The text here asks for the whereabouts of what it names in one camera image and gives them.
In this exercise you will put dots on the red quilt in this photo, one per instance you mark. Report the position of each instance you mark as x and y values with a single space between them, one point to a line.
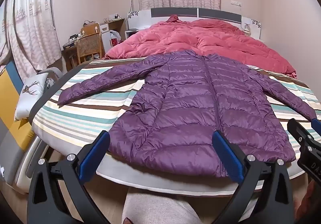
200 38

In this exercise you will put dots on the patterned side curtain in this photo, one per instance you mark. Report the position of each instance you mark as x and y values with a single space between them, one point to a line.
30 25

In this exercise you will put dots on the dark low table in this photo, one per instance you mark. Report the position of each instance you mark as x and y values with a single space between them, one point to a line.
69 55

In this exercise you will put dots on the wicker chair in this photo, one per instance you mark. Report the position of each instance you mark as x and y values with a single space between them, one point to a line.
89 45

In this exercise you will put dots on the wooden desk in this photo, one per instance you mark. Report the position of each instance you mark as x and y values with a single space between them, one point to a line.
117 25

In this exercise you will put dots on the striped bed sheet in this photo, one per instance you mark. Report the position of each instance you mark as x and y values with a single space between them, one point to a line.
75 118

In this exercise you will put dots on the white plastic bag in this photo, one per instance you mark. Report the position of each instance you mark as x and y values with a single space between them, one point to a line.
114 38

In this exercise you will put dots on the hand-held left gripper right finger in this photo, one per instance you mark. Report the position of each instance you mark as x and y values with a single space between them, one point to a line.
228 156

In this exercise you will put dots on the purple down jacket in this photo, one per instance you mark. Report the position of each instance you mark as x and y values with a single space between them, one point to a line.
190 103

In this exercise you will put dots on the white grey headboard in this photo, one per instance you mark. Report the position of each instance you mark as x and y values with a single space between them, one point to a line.
220 14

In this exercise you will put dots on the person's leg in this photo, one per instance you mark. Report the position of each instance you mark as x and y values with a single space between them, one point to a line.
155 209

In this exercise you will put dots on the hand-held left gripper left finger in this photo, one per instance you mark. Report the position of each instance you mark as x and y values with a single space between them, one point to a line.
92 151

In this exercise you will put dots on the deer print pillow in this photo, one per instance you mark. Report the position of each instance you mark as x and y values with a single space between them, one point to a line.
30 93

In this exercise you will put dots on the white bedside ornament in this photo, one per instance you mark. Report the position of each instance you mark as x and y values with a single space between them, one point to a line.
247 28

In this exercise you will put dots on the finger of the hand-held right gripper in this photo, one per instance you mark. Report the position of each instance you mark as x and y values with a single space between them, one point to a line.
316 127
299 133

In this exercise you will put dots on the person's right hand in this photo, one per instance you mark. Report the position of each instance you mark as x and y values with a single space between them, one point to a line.
311 201

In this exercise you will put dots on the yellow blue grey furniture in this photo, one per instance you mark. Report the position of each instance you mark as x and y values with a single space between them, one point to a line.
10 93

